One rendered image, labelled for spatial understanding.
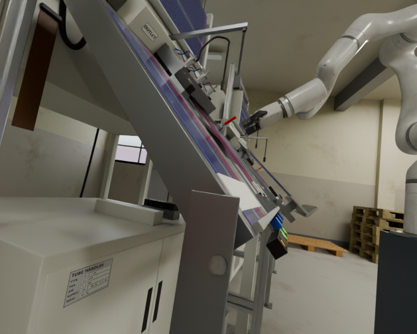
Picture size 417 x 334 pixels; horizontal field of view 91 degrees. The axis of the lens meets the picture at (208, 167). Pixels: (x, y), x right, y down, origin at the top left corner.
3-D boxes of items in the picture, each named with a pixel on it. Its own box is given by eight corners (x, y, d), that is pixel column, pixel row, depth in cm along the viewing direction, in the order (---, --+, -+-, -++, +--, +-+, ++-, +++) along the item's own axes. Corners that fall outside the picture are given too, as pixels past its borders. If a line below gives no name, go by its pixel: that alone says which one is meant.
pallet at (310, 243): (328, 246, 397) (329, 240, 398) (351, 258, 322) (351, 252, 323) (268, 235, 413) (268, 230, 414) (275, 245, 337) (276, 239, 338)
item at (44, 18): (36, 131, 57) (63, 18, 61) (12, 124, 52) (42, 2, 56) (34, 131, 58) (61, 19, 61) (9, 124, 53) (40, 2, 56)
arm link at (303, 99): (286, 107, 88) (282, 91, 81) (316, 89, 85) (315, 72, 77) (295, 119, 83) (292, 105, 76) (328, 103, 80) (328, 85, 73)
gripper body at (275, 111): (279, 105, 88) (255, 118, 91) (278, 94, 78) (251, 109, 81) (288, 120, 86) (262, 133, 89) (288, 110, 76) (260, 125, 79)
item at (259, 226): (265, 217, 86) (280, 208, 85) (215, 262, 25) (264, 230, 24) (264, 215, 86) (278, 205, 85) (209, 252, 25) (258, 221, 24)
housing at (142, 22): (185, 107, 108) (207, 89, 105) (113, 40, 63) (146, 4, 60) (178, 96, 111) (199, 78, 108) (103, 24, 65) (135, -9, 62)
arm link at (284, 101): (284, 102, 87) (276, 105, 88) (283, 91, 79) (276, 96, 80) (293, 118, 85) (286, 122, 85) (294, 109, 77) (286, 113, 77)
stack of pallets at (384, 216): (416, 261, 377) (417, 215, 386) (465, 279, 296) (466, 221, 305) (346, 249, 393) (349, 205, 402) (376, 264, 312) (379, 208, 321)
